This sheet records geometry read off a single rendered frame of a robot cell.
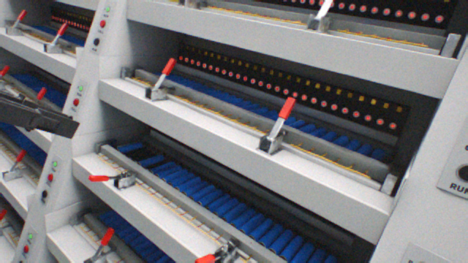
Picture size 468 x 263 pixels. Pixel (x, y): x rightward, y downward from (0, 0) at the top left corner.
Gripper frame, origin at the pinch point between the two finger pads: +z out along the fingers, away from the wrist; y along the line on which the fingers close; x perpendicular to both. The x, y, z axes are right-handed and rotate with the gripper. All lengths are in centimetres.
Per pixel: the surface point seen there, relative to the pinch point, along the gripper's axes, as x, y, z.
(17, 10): -20, 83, 19
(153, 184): 4.3, -8.9, 19.5
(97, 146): 4.1, 10.7, 19.0
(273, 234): 1.1, -33.5, 24.5
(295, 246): 1.0, -37.6, 24.5
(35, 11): -23, 83, 23
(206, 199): 2.0, -19.2, 23.2
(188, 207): 4.3, -18.6, 19.4
